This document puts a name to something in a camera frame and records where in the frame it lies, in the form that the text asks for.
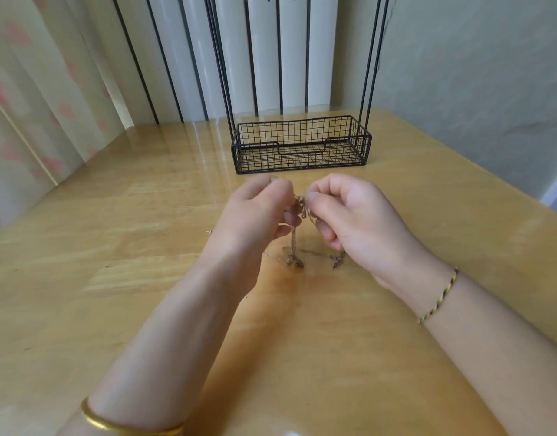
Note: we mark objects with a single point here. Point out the person's left forearm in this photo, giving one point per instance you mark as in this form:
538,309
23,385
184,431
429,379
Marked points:
151,363

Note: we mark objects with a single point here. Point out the person's right hand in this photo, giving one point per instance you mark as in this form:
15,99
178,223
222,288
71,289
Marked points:
369,224

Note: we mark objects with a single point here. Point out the person's right forearm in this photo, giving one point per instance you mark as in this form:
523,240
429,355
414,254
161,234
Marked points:
501,363

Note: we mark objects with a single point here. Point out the person's left hand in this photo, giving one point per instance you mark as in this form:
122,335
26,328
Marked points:
247,227

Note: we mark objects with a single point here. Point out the white black-striped curtain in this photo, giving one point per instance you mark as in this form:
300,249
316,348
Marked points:
192,59

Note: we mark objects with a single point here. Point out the white door frame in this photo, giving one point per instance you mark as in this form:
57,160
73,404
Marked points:
555,190

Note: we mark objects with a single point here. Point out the pink floral curtain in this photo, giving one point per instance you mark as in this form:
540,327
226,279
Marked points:
33,104

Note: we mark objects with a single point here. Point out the gold bangle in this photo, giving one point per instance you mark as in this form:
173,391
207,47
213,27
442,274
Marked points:
129,424

